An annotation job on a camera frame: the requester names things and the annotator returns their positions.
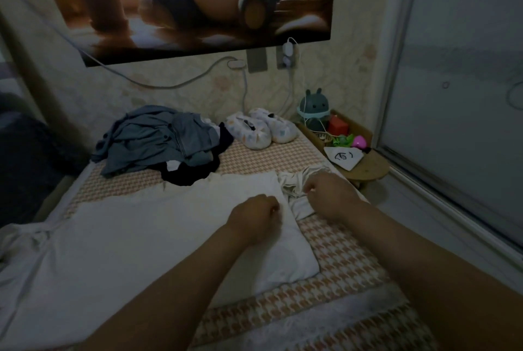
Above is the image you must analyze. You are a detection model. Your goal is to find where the person's left forearm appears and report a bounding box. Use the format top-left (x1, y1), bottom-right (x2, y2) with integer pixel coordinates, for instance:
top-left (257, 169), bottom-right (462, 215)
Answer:
top-left (77, 228), bottom-right (250, 351)

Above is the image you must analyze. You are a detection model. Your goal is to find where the teal round bunny lamp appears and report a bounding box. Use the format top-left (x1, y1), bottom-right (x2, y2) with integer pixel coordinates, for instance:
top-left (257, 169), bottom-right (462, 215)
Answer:
top-left (296, 87), bottom-right (331, 131)

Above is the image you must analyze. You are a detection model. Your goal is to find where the pile of grey-blue clothes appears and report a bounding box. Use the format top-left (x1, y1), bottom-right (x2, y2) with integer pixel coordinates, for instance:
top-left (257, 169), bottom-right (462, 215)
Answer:
top-left (92, 105), bottom-right (223, 178)

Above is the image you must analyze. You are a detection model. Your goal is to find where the person's left hand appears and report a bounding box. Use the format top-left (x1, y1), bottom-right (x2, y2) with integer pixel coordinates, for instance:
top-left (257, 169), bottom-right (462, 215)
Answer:
top-left (224, 194), bottom-right (283, 243)

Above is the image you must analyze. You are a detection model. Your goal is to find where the person's right forearm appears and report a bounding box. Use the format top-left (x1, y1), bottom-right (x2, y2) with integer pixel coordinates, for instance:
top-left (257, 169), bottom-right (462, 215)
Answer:
top-left (339, 200), bottom-right (523, 351)

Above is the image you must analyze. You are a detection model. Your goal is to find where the white printed card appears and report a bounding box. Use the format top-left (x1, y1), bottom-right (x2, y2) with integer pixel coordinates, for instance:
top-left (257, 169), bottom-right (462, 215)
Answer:
top-left (324, 146), bottom-right (366, 172)

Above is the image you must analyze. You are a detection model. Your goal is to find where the thin white charger cable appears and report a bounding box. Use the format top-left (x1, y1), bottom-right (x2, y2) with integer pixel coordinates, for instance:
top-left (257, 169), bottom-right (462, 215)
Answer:
top-left (278, 65), bottom-right (302, 116)

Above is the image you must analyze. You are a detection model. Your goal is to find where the red toy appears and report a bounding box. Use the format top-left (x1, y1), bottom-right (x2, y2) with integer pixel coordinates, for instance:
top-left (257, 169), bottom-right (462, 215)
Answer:
top-left (329, 115), bottom-right (351, 136)

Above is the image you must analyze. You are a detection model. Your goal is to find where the long white cable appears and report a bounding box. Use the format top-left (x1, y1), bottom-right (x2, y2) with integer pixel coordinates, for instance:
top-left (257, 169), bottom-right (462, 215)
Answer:
top-left (0, 0), bottom-right (248, 91)

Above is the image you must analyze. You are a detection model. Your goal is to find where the cream long-sleeve shirt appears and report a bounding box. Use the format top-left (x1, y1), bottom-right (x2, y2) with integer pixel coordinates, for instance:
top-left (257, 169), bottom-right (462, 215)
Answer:
top-left (0, 167), bottom-right (369, 351)

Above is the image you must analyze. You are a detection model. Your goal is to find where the person's right hand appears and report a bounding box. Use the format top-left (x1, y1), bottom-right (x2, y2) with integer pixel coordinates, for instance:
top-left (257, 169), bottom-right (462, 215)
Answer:
top-left (302, 171), bottom-right (364, 221)

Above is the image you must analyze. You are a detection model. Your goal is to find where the grey sliding door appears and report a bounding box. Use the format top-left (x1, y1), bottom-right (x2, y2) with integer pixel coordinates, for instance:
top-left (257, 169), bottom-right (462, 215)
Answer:
top-left (372, 0), bottom-right (523, 250)

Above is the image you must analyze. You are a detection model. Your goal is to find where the dark patterned bed cover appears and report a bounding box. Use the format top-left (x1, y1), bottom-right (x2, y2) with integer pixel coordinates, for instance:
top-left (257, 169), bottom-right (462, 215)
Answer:
top-left (0, 93), bottom-right (91, 229)

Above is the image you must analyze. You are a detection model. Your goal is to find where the white charger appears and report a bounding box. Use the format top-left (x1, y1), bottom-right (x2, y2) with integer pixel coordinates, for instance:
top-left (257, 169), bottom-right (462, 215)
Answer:
top-left (280, 36), bottom-right (297, 68)

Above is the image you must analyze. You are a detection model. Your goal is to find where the grey wall socket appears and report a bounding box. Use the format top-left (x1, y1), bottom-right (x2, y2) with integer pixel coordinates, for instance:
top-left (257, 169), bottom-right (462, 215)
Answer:
top-left (247, 47), bottom-right (269, 74)

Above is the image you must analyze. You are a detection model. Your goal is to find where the black garment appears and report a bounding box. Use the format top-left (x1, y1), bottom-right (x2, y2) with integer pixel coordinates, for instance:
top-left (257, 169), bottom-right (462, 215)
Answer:
top-left (159, 122), bottom-right (235, 187)

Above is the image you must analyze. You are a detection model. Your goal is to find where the wooden bedside tray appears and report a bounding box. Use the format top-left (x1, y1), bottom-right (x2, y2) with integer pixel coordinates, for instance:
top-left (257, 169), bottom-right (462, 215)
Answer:
top-left (296, 110), bottom-right (391, 190)

